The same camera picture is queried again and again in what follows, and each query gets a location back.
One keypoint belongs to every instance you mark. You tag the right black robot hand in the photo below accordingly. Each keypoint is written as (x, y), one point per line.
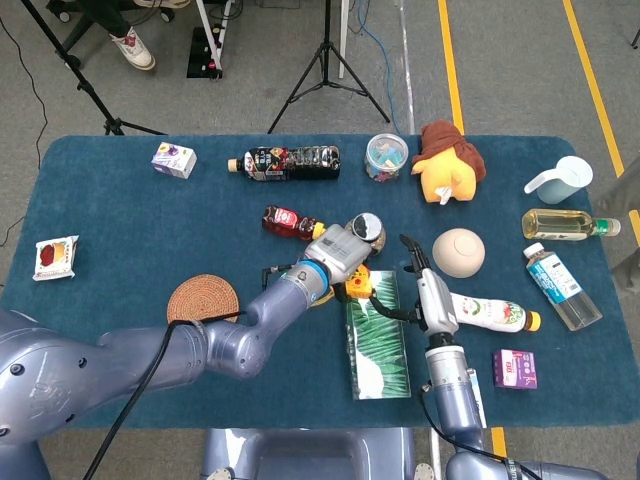
(437, 305)

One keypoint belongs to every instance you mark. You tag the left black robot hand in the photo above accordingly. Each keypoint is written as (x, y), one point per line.
(335, 250)

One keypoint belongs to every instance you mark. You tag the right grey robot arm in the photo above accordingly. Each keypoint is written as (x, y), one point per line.
(452, 395)

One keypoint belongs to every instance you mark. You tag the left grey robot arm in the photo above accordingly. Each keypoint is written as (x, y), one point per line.
(235, 345)

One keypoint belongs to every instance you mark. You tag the white printed drink bottle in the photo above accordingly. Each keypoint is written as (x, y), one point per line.
(490, 310)

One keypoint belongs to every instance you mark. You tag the beige upturned bowl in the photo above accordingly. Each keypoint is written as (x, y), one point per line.
(457, 252)

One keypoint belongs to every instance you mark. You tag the bear-shaped honey bottle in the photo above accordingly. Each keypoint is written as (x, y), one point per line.
(285, 222)

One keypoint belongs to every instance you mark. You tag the clear box of green sachets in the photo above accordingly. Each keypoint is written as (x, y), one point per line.
(380, 350)

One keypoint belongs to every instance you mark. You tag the dark beverage plastic bottle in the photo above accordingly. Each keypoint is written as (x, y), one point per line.
(300, 162)

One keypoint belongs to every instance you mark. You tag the small purple white box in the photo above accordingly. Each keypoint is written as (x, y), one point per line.
(515, 369)

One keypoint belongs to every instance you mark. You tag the clear jar of colourful clips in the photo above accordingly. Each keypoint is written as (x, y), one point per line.
(385, 157)

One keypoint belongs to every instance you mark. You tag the clear water bottle blue label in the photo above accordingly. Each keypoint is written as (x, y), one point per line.
(560, 287)

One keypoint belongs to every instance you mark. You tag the yellow plush toy brown cape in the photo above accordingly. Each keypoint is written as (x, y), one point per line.
(445, 170)

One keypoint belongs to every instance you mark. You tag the round woven rattan coaster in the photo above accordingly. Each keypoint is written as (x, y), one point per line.
(200, 295)

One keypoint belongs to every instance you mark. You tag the yellow oil bottle green cap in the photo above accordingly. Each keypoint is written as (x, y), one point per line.
(560, 225)

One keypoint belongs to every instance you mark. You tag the light blue pitcher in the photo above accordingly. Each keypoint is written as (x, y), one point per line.
(562, 182)

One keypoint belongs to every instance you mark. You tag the small white purple carton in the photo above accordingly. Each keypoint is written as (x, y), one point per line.
(172, 160)

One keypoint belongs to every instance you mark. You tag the grey robot torso base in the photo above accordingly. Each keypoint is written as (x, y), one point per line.
(310, 455)

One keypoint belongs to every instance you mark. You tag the blue table cloth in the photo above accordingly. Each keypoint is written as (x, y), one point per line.
(125, 220)

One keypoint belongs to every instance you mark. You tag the black tripod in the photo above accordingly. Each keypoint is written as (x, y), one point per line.
(327, 30)
(86, 87)

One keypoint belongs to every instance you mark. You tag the black power strip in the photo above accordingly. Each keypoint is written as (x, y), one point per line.
(200, 55)

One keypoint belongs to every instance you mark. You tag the white fruit snack packet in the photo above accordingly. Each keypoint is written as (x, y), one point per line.
(55, 257)

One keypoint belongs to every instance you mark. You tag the white sneaker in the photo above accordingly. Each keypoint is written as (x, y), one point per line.
(135, 47)

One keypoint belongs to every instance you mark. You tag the white frame pole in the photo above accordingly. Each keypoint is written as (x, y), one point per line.
(344, 40)
(210, 35)

